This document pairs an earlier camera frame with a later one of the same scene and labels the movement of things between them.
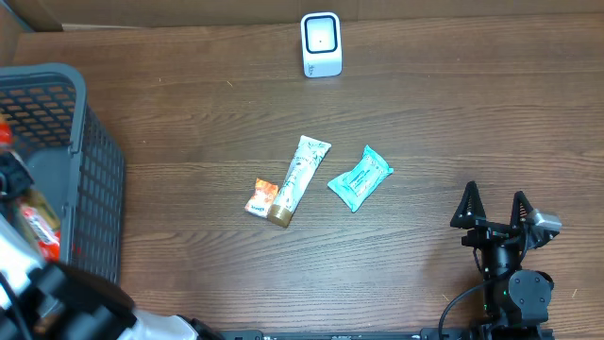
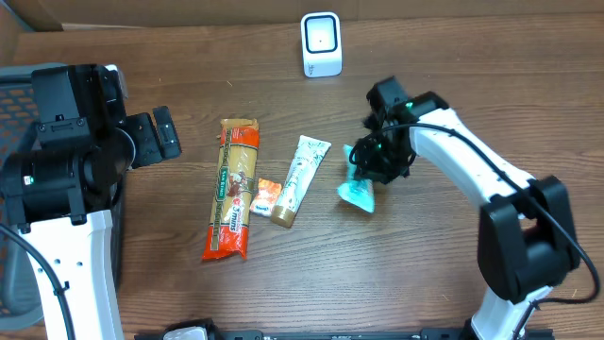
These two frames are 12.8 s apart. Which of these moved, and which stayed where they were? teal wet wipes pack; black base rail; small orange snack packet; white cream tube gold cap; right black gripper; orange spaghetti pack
Moved: orange spaghetti pack; right black gripper; teal wet wipes pack
Stayed: black base rail; small orange snack packet; white cream tube gold cap
